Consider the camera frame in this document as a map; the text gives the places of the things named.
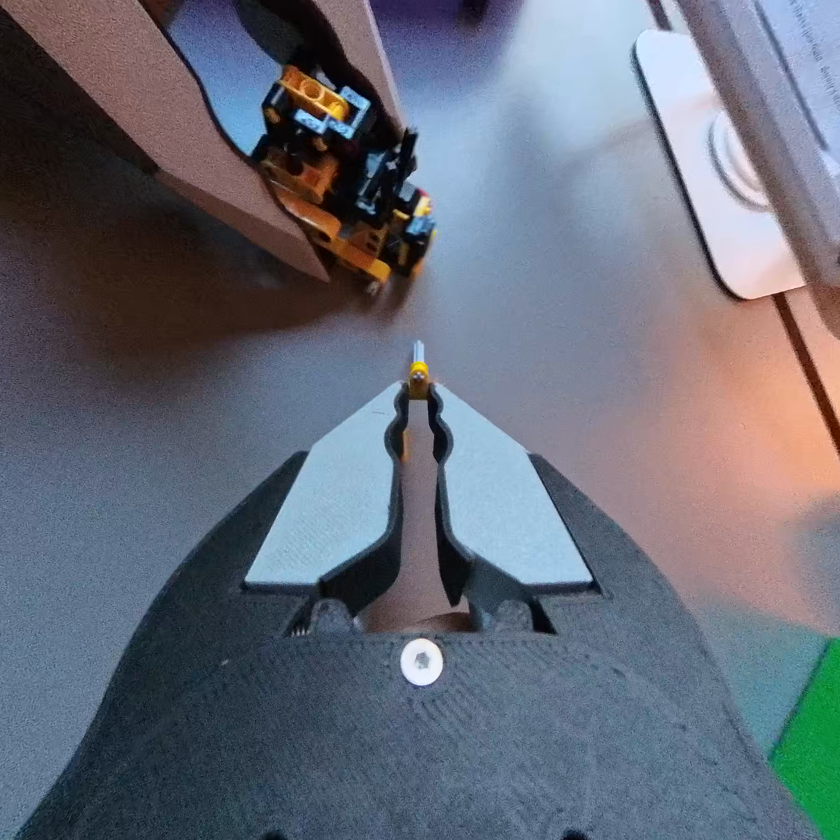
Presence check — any tabletop sign with white base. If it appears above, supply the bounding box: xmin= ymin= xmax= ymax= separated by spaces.
xmin=631 ymin=0 xmax=840 ymax=304

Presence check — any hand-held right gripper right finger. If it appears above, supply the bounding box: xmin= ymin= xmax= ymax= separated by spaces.
xmin=427 ymin=382 xmax=599 ymax=632

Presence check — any yellow lego connector with axle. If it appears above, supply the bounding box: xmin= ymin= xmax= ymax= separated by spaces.
xmin=399 ymin=339 xmax=436 ymax=462

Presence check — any green plastic bin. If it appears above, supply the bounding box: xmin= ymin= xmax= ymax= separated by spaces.
xmin=766 ymin=635 xmax=840 ymax=840

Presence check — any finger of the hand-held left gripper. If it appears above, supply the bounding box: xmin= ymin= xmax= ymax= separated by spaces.
xmin=235 ymin=0 xmax=406 ymax=143
xmin=5 ymin=0 xmax=331 ymax=284

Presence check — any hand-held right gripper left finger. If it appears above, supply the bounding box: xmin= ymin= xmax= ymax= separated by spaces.
xmin=243 ymin=382 xmax=413 ymax=619

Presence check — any yellow black lego vehicle model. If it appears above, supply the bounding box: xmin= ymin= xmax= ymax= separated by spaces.
xmin=251 ymin=62 xmax=439 ymax=298

